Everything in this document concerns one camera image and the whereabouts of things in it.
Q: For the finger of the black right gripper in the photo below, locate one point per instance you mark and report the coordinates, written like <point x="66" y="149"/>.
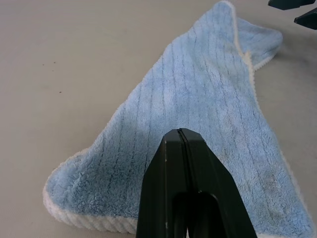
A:
<point x="307" y="18"/>
<point x="284" y="3"/>

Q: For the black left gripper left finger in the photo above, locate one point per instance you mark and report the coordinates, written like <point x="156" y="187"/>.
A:
<point x="161" y="188"/>

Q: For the light blue ribbed towel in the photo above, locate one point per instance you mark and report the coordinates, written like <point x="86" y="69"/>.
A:
<point x="188" y="104"/>

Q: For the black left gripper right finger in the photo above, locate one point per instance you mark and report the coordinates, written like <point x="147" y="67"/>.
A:
<point x="218" y="178"/>

